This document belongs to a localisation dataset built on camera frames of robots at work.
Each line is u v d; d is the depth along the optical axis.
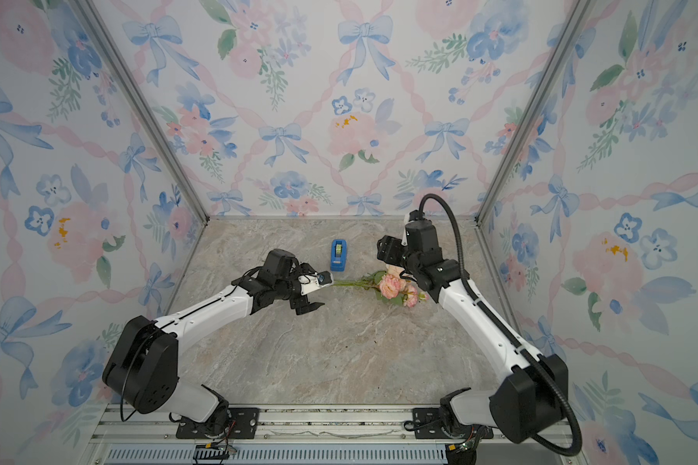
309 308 0.79
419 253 0.59
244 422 0.75
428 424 0.72
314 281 0.74
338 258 1.04
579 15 0.69
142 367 0.43
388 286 0.90
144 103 0.86
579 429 0.36
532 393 0.39
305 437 0.73
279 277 0.69
